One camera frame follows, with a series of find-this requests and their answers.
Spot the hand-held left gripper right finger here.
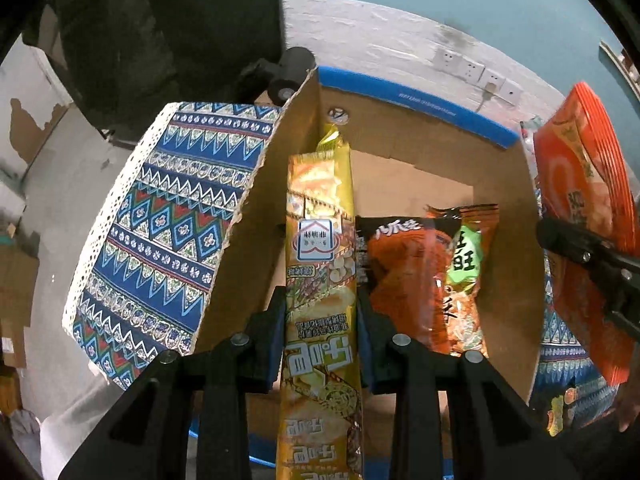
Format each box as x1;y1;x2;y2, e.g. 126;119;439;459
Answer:
356;289;581;480

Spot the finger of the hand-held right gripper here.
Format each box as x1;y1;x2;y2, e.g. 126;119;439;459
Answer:
536;216;640;343

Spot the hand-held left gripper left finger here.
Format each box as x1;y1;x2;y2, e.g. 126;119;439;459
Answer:
57;284;287;480

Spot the plain orange snack packet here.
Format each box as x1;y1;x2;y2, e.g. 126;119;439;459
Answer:
532;81;640;388

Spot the long yellow snack packet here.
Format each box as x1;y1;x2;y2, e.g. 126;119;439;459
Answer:
275;122;366;480

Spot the orange snack packet dark end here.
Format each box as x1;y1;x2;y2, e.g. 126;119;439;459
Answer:
356;215;463;356

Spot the orange snack packet green label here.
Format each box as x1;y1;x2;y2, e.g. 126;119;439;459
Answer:
425;203;501;358

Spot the cardboard box with blue outside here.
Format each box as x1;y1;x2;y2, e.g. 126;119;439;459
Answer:
190;65;546;468

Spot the blue patterned tablecloth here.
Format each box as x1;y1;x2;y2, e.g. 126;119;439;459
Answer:
62;101;631;431

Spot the small yellow orange packet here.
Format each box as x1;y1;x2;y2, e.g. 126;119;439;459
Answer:
547;387;578;436

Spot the brown cardboard box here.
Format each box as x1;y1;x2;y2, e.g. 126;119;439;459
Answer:
0;230;41;371

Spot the black round device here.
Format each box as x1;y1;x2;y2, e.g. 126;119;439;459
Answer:
237;46;317;107

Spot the black cloth cover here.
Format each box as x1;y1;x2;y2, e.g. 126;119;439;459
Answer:
20;0;286;136

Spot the grey plug with cable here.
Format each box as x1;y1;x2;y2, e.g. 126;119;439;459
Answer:
472;82;498;113

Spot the wall shelf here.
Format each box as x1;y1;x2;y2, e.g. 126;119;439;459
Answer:
599;40;640;91

